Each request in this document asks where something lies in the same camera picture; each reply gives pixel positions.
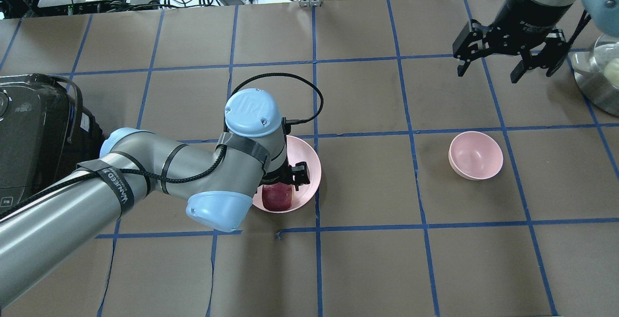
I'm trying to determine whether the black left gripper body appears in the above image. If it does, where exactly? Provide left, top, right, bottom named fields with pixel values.
left=261, top=161, right=310, bottom=191

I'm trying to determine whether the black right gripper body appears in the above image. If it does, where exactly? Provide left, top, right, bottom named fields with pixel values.
left=475, top=0, right=567, bottom=60

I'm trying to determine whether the red apple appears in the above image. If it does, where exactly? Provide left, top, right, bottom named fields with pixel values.
left=261, top=183, right=295, bottom=211

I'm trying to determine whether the pink bowl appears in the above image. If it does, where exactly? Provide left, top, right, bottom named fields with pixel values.
left=447, top=131, right=504, bottom=181

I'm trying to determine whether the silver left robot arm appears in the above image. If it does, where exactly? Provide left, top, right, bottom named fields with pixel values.
left=0, top=88, right=322, bottom=308

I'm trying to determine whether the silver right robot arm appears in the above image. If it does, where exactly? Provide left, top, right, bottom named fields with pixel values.
left=452, top=0, right=619, bottom=83

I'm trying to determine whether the pink plate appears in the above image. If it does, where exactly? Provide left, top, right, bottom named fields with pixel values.
left=252, top=136, right=322, bottom=213

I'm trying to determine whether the steel pot with lid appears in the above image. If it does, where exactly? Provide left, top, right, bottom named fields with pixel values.
left=570, top=35, right=619, bottom=117

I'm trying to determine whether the white bun in pot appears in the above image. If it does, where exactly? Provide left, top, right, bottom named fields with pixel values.
left=603, top=58, right=619, bottom=90

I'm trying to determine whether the dark grey rice cooker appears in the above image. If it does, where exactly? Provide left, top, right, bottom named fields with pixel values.
left=0, top=74, right=104, bottom=214

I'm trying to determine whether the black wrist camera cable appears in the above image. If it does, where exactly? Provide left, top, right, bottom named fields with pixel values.
left=0, top=73, right=324, bottom=221

